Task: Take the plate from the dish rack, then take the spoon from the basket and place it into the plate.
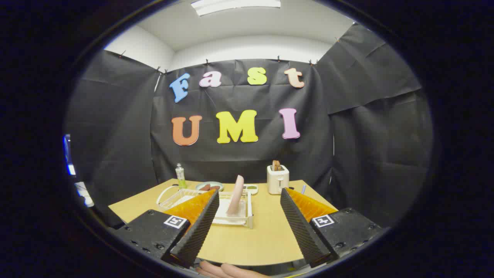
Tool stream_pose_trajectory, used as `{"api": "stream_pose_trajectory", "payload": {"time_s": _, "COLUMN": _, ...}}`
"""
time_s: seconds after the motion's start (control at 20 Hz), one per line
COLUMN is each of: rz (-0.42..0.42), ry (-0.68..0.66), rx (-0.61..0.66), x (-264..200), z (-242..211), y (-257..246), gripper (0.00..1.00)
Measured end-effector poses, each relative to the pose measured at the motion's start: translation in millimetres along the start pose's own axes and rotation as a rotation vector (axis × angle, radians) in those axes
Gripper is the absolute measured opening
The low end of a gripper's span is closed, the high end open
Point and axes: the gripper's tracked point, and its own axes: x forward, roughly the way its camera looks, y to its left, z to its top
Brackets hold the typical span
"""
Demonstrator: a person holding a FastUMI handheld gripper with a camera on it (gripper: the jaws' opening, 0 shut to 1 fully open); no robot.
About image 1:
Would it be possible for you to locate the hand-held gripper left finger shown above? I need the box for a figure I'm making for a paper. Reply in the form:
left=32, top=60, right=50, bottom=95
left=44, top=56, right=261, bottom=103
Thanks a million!
left=112, top=188, right=220, bottom=269

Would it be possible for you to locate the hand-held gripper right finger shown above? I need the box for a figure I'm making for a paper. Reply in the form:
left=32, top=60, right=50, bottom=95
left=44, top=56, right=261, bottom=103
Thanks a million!
left=280, top=188, right=383, bottom=268

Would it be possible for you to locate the white wire dish rack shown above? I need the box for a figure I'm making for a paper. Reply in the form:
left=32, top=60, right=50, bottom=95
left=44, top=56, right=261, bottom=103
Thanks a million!
left=156, top=185, right=254, bottom=229

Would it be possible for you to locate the pink plate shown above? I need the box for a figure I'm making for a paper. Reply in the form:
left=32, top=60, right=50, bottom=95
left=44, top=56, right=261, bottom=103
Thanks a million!
left=227, top=175, right=245, bottom=215

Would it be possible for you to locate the light green plate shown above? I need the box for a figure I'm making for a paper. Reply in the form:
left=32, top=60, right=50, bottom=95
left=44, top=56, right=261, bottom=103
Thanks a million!
left=195, top=181, right=224, bottom=192

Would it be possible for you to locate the white drip tray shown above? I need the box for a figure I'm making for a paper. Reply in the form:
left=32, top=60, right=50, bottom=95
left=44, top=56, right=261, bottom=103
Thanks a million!
left=170, top=193, right=247, bottom=220

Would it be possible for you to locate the white toaster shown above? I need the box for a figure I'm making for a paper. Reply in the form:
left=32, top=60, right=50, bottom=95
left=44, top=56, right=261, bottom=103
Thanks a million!
left=267, top=165, right=290, bottom=195

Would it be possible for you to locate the clear bottle with green liquid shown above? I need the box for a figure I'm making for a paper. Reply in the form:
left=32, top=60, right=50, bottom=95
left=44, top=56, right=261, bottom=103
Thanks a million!
left=176, top=163, right=187, bottom=189

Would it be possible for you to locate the computer monitor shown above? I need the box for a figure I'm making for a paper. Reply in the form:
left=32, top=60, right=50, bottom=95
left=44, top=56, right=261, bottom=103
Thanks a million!
left=63, top=134, right=76, bottom=176

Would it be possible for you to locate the ceiling light panel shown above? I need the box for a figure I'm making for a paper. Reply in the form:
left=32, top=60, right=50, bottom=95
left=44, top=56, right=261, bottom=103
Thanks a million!
left=191, top=0, right=281, bottom=17

